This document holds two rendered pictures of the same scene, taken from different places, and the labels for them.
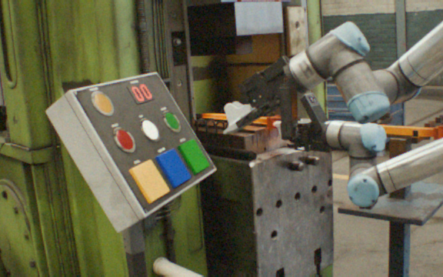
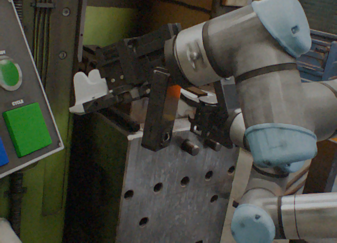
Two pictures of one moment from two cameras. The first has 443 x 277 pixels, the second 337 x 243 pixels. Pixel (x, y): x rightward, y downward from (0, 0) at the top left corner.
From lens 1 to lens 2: 50 cm
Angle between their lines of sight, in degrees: 8
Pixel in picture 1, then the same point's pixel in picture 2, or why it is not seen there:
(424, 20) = not seen: outside the picture
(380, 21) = not seen: outside the picture
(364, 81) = (283, 105)
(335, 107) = not seen: hidden behind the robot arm
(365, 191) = (255, 232)
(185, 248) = (38, 210)
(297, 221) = (178, 209)
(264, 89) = (130, 69)
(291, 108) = (162, 107)
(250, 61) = (178, 0)
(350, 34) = (281, 17)
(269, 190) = (148, 171)
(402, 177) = (313, 228)
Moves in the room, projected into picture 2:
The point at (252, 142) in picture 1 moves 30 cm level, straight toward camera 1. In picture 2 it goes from (142, 107) to (114, 159)
